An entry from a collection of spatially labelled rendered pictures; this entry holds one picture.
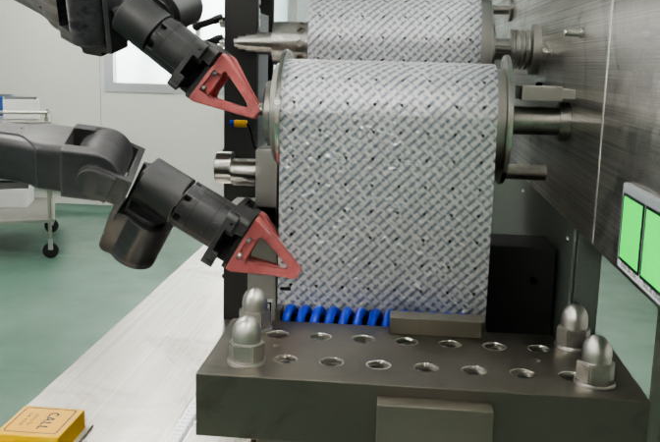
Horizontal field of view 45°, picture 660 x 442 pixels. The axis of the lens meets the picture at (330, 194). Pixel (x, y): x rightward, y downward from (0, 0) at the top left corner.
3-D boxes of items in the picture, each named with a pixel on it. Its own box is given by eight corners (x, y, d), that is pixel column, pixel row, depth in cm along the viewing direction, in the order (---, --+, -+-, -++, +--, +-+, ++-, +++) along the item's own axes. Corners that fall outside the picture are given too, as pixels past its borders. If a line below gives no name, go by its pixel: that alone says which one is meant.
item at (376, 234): (277, 315, 91) (280, 155, 88) (484, 326, 89) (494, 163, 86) (277, 316, 91) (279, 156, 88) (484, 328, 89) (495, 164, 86)
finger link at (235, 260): (280, 303, 88) (208, 259, 88) (290, 286, 95) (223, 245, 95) (311, 253, 87) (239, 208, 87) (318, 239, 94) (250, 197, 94)
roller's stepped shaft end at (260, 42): (236, 53, 119) (237, 31, 119) (276, 54, 119) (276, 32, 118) (232, 53, 116) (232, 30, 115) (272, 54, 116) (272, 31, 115)
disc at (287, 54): (292, 168, 102) (294, 51, 99) (296, 168, 102) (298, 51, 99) (273, 183, 87) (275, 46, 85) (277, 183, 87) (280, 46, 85)
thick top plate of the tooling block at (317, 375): (232, 369, 88) (233, 316, 87) (600, 391, 85) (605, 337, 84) (194, 435, 73) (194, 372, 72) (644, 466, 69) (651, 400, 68)
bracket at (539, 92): (515, 98, 93) (516, 81, 93) (565, 99, 92) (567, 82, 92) (521, 100, 88) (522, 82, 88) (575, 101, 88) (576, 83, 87)
